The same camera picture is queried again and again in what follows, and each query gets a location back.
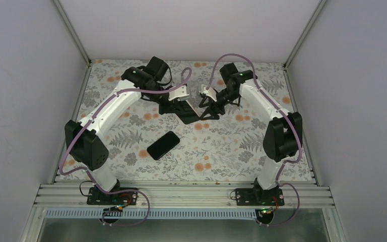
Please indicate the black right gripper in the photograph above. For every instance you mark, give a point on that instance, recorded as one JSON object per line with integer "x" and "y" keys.
{"x": 212, "y": 109}

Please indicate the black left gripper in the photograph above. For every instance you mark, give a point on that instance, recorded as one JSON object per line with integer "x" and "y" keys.
{"x": 170, "y": 108}

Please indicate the beige phone case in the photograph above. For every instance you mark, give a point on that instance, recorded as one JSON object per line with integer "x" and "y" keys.
{"x": 186, "y": 112}

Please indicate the black smartphone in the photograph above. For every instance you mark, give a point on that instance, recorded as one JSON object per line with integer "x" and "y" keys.
{"x": 163, "y": 145}

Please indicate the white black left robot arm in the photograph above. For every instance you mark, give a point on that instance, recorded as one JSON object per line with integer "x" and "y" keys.
{"x": 85, "y": 149}

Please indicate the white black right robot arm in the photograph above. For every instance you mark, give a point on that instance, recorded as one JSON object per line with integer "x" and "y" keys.
{"x": 283, "y": 136}

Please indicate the floral patterned table mat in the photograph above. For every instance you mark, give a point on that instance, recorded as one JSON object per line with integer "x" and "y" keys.
{"x": 225, "y": 150}

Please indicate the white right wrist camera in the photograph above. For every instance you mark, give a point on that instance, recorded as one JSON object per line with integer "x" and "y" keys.
{"x": 209, "y": 93}

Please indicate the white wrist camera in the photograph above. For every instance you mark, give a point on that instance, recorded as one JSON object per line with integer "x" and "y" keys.
{"x": 209, "y": 93}
{"x": 182, "y": 93}

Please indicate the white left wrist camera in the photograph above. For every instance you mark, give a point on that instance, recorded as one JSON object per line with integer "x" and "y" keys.
{"x": 182, "y": 93}

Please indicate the aluminium frame post right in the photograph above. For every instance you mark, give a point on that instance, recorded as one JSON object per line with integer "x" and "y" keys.
{"x": 316, "y": 13}

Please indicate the aluminium frame post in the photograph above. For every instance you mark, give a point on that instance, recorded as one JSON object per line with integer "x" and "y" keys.
{"x": 316, "y": 13}
{"x": 71, "y": 30}

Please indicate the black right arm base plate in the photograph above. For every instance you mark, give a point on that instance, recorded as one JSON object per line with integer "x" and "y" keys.
{"x": 258, "y": 197}

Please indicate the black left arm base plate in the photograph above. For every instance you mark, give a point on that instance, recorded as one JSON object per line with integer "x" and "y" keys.
{"x": 96, "y": 197}

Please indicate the aluminium frame post left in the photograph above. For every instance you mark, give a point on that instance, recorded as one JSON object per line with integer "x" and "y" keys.
{"x": 71, "y": 30}

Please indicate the aluminium front rail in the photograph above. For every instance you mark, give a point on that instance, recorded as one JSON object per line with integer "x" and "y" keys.
{"x": 194, "y": 194}

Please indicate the slotted grey cable duct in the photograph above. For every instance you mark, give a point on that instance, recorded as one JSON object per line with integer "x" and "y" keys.
{"x": 154, "y": 213}

